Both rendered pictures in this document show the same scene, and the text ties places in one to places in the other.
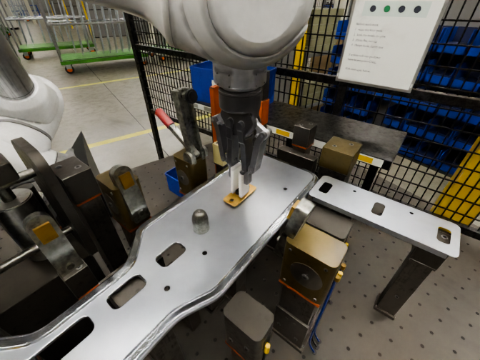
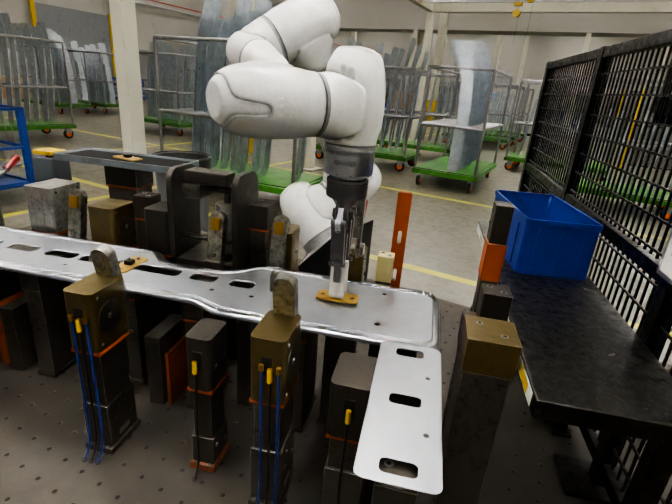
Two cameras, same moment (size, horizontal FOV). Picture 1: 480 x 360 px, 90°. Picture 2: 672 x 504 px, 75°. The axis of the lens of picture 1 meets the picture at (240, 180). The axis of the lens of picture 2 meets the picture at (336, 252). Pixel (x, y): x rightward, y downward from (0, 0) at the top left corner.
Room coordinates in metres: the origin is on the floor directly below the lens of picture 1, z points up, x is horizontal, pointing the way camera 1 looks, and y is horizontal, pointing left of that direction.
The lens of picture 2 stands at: (0.05, -0.70, 1.40)
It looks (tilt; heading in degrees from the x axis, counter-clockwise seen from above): 21 degrees down; 62
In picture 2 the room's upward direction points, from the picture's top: 5 degrees clockwise
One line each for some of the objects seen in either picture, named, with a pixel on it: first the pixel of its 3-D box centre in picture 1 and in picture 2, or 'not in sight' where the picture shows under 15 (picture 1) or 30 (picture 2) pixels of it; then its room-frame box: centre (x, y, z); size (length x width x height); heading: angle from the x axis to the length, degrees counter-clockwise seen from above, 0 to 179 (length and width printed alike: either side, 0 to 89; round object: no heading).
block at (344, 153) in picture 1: (328, 196); (470, 419); (0.56, -0.27, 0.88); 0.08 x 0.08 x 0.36; 52
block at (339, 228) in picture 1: (321, 262); (347, 445); (0.36, -0.21, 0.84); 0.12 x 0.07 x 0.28; 52
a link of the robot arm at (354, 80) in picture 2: not in sight; (347, 96); (0.41, 0.00, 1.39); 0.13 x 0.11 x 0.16; 3
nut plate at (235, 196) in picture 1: (240, 192); (337, 294); (0.43, 0.00, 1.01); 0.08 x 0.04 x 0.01; 142
